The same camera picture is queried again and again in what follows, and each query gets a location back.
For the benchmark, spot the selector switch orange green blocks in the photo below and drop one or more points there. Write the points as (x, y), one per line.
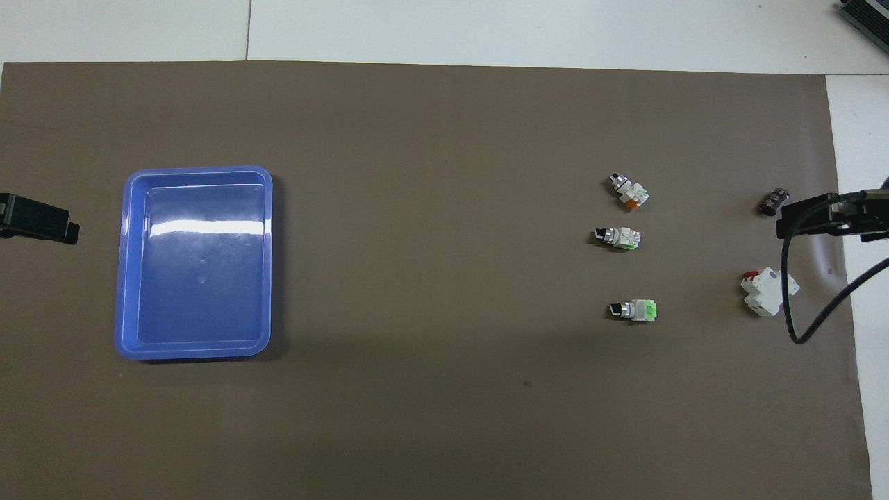
(620, 237)

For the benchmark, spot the grey finned metal device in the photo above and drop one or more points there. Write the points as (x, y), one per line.
(868, 17)

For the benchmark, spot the blue plastic tray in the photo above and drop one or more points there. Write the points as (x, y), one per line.
(198, 278)

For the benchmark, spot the black terminal block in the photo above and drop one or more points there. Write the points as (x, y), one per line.
(774, 201)

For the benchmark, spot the selector switch green block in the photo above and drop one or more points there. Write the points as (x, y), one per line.
(635, 310)

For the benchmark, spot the small white-grey switch part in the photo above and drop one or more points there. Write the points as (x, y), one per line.
(630, 192)

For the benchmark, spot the white circuit breaker red lever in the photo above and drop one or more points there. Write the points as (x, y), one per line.
(764, 292)

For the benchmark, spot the brown table mat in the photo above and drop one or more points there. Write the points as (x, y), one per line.
(430, 278)

